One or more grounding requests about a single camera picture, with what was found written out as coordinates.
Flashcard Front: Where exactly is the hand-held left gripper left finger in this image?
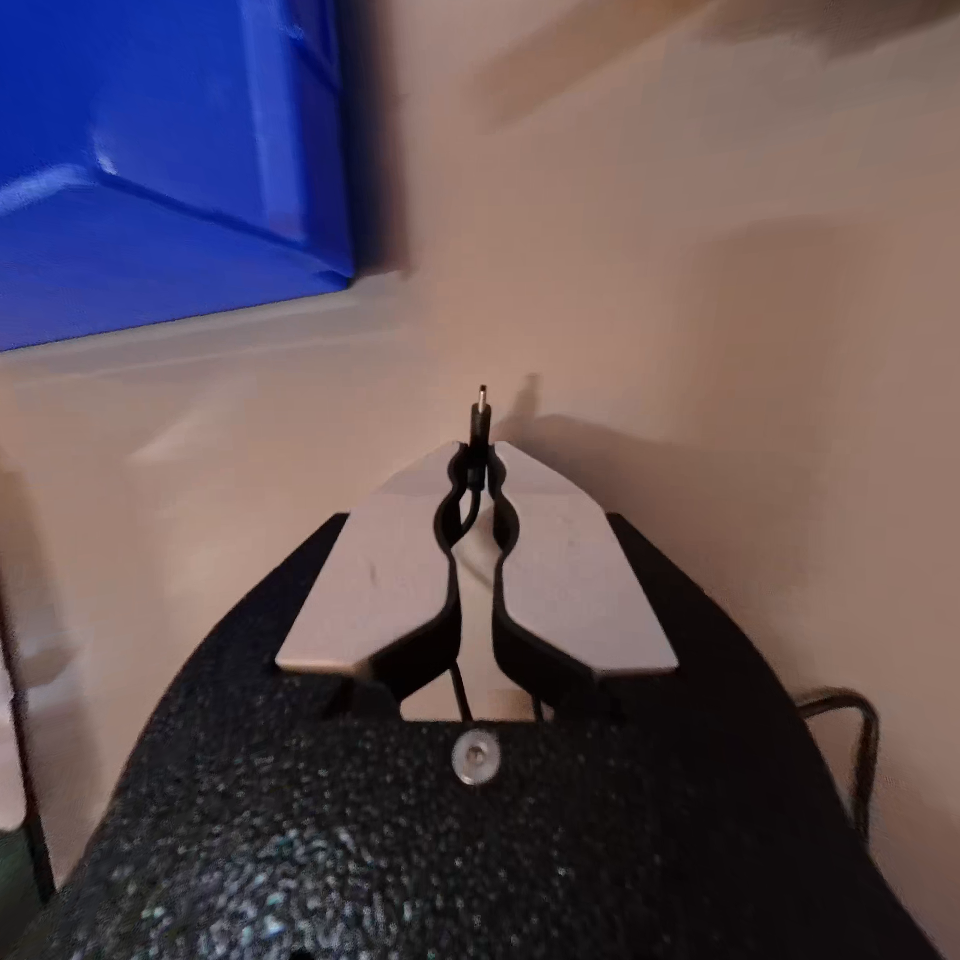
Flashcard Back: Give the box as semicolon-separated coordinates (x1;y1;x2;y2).
274;441;462;706

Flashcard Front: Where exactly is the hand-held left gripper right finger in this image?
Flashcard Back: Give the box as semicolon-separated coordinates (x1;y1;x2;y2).
486;440;681;712

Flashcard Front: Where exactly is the blue plastic bin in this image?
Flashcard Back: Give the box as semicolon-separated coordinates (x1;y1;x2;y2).
0;0;357;354

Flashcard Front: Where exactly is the grey desk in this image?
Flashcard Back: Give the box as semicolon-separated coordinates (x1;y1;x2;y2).
0;0;960;957

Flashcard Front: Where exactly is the black usb cable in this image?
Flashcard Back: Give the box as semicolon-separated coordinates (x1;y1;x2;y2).
448;384;880;852

